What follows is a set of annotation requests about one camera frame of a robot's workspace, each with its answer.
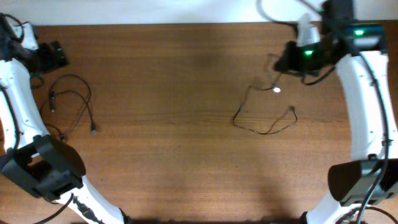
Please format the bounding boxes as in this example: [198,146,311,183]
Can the black usb cables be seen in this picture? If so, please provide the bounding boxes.
[39,73,98,142]

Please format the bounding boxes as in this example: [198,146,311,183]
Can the thin black cable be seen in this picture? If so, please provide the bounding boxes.
[231,53,299,136]

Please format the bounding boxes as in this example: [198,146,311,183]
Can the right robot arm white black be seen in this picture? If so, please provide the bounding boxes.
[274,1,397,223]

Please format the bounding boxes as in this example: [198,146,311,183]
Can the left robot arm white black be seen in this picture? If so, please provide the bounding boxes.
[1,13,131,223]

